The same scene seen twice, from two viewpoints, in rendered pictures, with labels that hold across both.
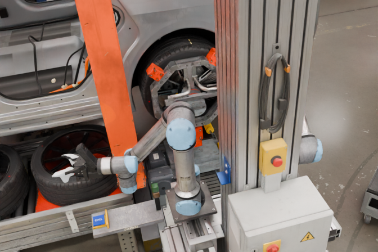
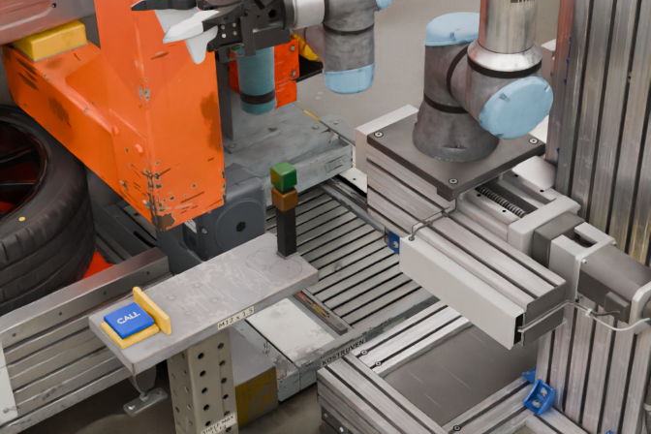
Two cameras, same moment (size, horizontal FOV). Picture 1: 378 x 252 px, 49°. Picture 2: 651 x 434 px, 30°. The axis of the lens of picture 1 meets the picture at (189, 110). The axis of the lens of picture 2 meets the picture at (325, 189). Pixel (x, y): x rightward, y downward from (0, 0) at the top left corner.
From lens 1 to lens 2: 114 cm
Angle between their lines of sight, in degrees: 21
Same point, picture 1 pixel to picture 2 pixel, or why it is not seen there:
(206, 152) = (291, 133)
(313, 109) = not seen: hidden behind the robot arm
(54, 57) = not seen: outside the picture
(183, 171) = not seen: outside the picture
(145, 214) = (257, 273)
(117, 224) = (190, 319)
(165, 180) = (244, 198)
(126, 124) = not seen: outside the picture
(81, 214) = (25, 346)
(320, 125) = not seen: hidden behind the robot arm
